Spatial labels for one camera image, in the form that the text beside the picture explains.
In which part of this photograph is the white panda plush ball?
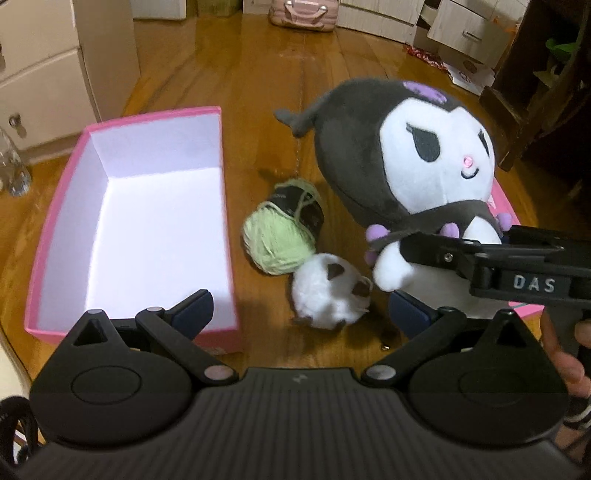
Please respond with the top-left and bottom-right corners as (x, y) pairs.
(290, 253), (373, 331)

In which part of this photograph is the dark wooden chair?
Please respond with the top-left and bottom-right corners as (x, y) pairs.
(480, 1), (590, 171)

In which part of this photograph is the pink small suitcase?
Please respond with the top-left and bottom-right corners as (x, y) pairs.
(269, 0), (339, 32)

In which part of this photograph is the clear plastic water bottle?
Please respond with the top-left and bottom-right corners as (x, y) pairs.
(0, 130), (32, 197)

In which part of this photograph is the green yarn ball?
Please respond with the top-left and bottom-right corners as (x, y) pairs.
(242, 178), (325, 276)

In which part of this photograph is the beige drawer cabinet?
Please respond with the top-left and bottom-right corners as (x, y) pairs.
(1, 0), (140, 162)

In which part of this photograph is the pink SRSOO box lid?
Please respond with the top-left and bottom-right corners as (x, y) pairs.
(484, 177), (546, 320)

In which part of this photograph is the pink open box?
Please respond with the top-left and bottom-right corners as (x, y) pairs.
(24, 106), (242, 355)

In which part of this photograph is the person right hand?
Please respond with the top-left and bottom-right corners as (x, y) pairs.
(539, 309), (591, 398)

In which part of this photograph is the Kuromi plush doll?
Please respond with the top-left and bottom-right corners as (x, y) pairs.
(274, 78), (506, 318)

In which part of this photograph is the white paper on floor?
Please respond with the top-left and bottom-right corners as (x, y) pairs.
(444, 62), (495, 97)

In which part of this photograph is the red snack wrapper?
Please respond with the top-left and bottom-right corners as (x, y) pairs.
(405, 43), (448, 72)

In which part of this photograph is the white drawer unit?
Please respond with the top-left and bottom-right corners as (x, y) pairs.
(338, 0), (528, 68)

